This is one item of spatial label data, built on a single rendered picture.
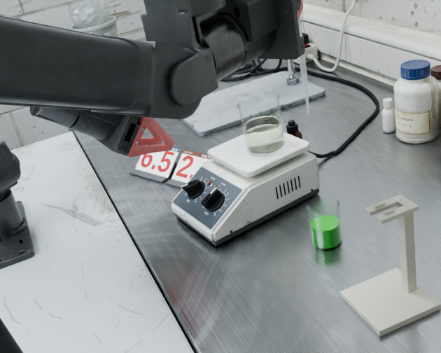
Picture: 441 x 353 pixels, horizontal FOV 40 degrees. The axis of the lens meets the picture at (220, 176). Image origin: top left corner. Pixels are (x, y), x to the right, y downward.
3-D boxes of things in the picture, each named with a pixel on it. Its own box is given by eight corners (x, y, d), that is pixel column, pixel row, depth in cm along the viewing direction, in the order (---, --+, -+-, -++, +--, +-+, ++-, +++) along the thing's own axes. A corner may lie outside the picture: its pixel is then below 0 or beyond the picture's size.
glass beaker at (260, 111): (269, 137, 95) (262, 87, 91) (296, 147, 90) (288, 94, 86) (234, 154, 92) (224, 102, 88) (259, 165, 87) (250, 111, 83)
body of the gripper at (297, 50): (215, -8, 64) (172, 11, 59) (300, -12, 58) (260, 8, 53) (226, 52, 67) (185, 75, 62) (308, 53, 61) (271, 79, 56)
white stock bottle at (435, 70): (465, 120, 106) (466, 66, 102) (442, 130, 105) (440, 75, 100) (443, 112, 111) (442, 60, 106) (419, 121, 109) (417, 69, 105)
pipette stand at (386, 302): (379, 337, 65) (371, 238, 59) (340, 296, 71) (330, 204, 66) (441, 309, 67) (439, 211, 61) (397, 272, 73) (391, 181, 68)
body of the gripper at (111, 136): (115, 97, 88) (70, 78, 84) (145, 112, 80) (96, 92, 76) (99, 137, 89) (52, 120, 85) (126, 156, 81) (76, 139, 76)
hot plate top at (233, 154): (248, 178, 85) (247, 173, 85) (205, 155, 94) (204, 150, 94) (313, 148, 90) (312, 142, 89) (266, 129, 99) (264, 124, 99)
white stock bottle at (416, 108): (414, 123, 109) (411, 54, 103) (448, 132, 103) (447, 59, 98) (387, 138, 106) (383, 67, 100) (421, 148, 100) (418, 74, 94)
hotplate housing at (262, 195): (215, 250, 85) (204, 202, 81) (172, 217, 95) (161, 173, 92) (333, 188, 94) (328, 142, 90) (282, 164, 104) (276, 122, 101)
